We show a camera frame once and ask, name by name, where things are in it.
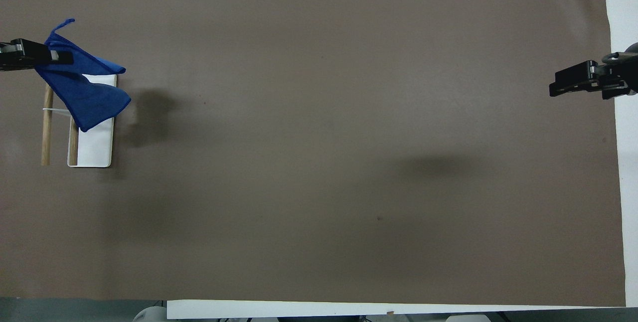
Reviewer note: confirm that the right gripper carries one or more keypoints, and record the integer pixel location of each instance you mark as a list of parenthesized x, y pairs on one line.
[(633, 54)]

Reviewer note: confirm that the blue towel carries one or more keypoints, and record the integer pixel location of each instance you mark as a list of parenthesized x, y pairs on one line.
[(84, 93)]

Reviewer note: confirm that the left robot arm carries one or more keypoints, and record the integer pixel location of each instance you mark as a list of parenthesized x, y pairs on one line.
[(149, 314)]

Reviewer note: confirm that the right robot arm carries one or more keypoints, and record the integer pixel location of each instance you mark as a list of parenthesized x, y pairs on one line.
[(466, 318)]

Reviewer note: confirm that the white towel rack wooden rods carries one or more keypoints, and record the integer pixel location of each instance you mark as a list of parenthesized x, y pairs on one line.
[(94, 142)]

